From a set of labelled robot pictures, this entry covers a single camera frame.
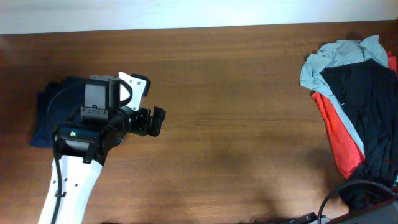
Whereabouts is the black t-shirt with white logo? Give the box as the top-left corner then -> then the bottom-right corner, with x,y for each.
320,58 -> 398,212

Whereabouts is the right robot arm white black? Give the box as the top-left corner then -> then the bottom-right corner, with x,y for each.
283,199 -> 397,224

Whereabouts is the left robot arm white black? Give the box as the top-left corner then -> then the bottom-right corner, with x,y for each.
39,72 -> 166,223

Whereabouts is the folded navy blue garment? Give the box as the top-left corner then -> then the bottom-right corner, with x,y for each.
30,77 -> 86,148

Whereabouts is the grey t-shirt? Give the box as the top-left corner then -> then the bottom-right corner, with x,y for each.
300,35 -> 388,153

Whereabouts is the red garment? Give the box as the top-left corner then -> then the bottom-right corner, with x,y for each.
311,51 -> 398,180

